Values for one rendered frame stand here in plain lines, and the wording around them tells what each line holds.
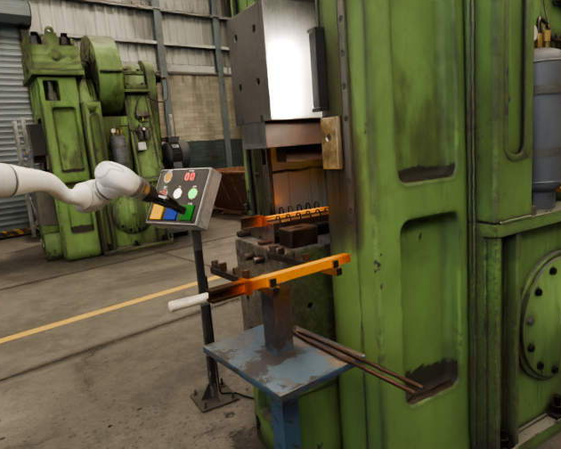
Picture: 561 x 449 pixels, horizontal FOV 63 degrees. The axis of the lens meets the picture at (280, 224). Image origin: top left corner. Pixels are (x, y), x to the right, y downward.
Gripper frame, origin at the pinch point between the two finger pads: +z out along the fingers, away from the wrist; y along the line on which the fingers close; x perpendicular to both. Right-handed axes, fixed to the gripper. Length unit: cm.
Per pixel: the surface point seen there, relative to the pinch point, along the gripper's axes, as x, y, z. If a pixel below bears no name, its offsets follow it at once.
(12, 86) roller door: 275, -700, 162
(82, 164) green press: 116, -397, 165
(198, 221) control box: -3.3, 6.8, 6.6
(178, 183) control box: 14.8, -11.8, 5.5
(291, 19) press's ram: 61, 62, -29
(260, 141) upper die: 22, 49, -14
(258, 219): -3.6, 45.9, -0.2
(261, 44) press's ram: 49, 55, -33
